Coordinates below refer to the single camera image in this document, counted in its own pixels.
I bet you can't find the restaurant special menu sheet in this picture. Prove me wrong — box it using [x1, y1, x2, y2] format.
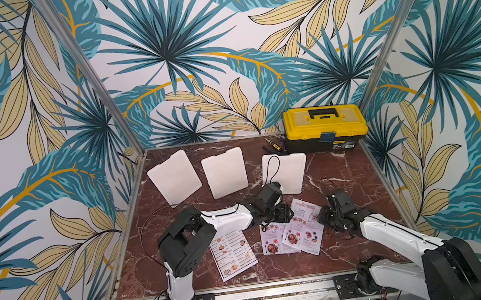
[282, 198, 324, 255]

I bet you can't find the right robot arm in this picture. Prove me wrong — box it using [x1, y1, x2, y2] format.
[318, 188, 481, 300]

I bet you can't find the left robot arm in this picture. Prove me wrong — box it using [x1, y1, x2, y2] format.
[158, 181, 294, 300]

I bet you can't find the right white menu rack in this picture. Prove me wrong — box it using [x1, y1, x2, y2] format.
[261, 153, 307, 195]

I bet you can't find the white menu rack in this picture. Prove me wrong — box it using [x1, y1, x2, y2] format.
[147, 150, 202, 208]
[201, 147, 249, 200]
[261, 153, 307, 195]

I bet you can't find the middle white menu rack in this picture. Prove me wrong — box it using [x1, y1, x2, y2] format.
[201, 147, 249, 200]

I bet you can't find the left white menu rack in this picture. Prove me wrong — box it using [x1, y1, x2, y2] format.
[147, 150, 202, 208]

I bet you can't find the pink menu sheet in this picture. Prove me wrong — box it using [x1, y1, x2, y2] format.
[260, 222, 300, 256]

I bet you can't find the yellow header menu sheet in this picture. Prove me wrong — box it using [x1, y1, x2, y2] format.
[209, 230, 258, 282]

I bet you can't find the yellow black screwdriver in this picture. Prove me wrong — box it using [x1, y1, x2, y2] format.
[266, 138, 281, 151]

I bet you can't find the yellow black toolbox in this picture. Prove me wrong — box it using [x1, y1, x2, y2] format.
[283, 104, 369, 154]

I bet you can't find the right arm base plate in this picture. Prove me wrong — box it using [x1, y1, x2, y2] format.
[332, 272, 397, 300]

